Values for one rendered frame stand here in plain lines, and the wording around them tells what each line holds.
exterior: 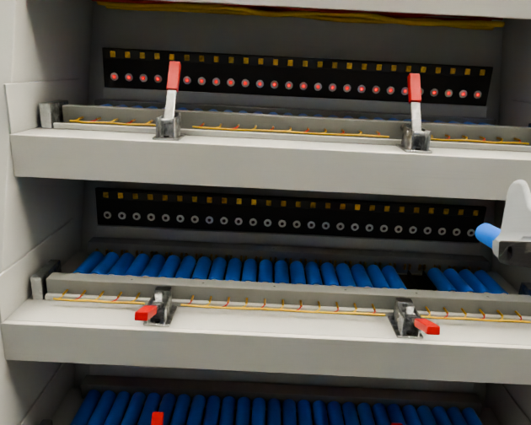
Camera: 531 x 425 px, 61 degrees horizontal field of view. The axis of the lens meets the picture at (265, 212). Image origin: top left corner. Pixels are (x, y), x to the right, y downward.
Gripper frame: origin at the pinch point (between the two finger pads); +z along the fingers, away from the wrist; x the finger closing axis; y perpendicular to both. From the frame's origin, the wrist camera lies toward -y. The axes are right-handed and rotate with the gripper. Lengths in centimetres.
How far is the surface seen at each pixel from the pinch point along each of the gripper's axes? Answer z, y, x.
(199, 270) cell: 20.2, -4.6, 28.3
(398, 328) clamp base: 13.1, -8.8, 5.6
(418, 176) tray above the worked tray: 11.5, 7.3, 4.6
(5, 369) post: 13, -16, 47
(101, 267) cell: 19.6, -4.9, 40.3
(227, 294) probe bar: 15.8, -6.7, 24.2
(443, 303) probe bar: 16.2, -6.4, -0.4
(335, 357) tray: 12.0, -12.0, 12.3
